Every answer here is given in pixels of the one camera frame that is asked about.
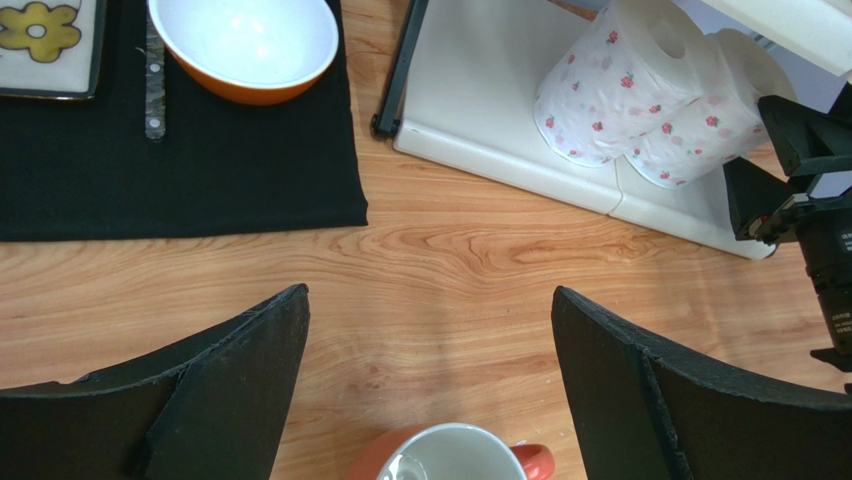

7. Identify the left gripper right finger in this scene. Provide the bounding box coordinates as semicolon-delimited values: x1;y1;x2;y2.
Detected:
551;287;851;479

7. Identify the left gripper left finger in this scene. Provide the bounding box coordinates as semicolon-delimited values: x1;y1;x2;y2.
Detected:
1;284;310;479

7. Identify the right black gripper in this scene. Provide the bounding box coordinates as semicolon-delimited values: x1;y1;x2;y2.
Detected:
723;84;851;373

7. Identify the white paper roll back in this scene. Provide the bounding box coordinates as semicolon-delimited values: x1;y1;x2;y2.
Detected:
533;1;717;167

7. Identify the white paper roll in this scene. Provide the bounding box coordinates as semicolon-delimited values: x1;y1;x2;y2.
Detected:
626;28;797;189
533;1;717;167

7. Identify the white paper roll front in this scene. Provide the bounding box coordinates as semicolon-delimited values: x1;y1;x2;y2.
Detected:
626;28;797;189

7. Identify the cream checkered three-tier shelf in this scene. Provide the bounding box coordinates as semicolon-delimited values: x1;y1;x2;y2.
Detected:
370;0;852;261

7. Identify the black placemat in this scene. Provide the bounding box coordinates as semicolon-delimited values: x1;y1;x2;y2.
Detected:
1;1;368;242

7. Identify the silver knife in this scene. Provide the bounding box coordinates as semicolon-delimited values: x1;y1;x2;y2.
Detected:
144;14;166;142

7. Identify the white orange bowl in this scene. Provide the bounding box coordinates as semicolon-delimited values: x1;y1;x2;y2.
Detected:
147;0;342;106

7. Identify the floral square plate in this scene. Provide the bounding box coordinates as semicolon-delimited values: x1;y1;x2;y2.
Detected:
1;0;107;101

